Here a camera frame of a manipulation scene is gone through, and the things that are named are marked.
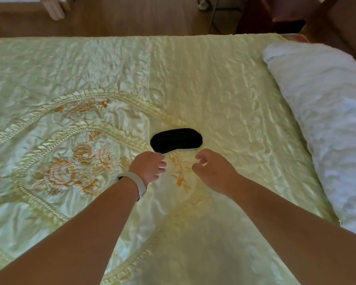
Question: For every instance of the person's right thumb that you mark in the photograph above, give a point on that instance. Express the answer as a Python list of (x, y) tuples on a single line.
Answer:
[(198, 168)]

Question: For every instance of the white object on floor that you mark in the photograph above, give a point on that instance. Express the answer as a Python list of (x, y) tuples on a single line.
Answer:
[(204, 2)]

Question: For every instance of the white fluffy pillow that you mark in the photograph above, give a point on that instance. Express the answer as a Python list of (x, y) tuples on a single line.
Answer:
[(326, 121)]

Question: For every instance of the person's left fingers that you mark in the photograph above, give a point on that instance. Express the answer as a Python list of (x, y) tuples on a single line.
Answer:
[(159, 167)]

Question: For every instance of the person's left forearm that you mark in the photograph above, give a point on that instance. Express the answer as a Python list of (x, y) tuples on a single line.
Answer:
[(77, 234)]

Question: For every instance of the black sleep mask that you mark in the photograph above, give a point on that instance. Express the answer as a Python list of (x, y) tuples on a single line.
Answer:
[(176, 140)]

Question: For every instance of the dark wooden headboard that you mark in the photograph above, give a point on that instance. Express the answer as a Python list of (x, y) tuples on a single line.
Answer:
[(341, 23)]

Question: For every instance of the person's left hand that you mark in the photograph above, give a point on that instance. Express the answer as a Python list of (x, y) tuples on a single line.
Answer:
[(145, 166)]

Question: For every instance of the white furniture leg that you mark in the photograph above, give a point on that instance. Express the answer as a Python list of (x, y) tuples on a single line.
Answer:
[(53, 7)]

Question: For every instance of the dark wooden nightstand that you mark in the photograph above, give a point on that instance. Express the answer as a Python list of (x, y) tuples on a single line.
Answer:
[(270, 14)]

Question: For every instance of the person's right hand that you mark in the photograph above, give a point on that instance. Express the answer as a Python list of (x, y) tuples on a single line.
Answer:
[(218, 172)]

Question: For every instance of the pale green embroidered bedspread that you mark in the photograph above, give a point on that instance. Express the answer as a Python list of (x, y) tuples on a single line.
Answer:
[(136, 115)]

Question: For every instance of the white wristband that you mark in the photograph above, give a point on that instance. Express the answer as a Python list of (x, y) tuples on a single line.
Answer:
[(133, 180)]

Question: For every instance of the person's right forearm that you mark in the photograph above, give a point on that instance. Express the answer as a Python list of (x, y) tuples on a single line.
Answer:
[(299, 237)]

